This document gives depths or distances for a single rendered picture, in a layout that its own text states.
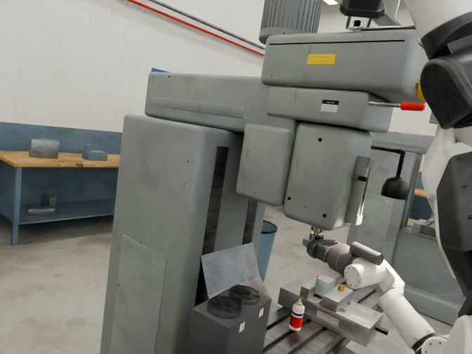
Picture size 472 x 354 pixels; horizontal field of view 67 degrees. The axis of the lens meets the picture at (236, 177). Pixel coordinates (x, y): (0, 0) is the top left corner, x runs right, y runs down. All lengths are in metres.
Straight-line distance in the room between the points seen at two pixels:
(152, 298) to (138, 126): 0.69
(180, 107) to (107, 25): 4.03
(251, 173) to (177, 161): 0.28
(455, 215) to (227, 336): 0.57
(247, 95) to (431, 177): 0.74
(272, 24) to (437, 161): 0.77
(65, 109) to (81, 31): 1.01
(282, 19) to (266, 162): 0.47
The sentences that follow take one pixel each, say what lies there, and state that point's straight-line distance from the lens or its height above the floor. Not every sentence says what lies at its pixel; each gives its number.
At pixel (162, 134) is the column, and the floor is 1.51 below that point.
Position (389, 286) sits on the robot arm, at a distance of 1.12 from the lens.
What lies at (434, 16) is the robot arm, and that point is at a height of 1.81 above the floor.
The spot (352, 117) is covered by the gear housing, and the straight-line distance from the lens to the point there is 1.06.
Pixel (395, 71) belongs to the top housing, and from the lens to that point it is 1.03.
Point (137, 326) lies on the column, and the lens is 1.65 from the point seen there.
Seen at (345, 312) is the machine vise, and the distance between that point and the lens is 1.40.
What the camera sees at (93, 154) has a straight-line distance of 4.68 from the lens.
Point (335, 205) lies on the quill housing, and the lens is 1.11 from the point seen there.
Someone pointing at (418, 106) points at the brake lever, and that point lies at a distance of 1.02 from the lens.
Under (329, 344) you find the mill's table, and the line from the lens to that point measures 1.34.
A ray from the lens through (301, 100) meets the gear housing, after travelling 1.14.
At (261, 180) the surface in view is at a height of 1.42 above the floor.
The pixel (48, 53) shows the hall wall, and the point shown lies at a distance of 5.09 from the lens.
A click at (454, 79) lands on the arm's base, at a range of 0.67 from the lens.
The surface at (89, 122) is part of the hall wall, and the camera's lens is 5.32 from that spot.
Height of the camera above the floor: 1.59
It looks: 9 degrees down
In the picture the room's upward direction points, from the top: 9 degrees clockwise
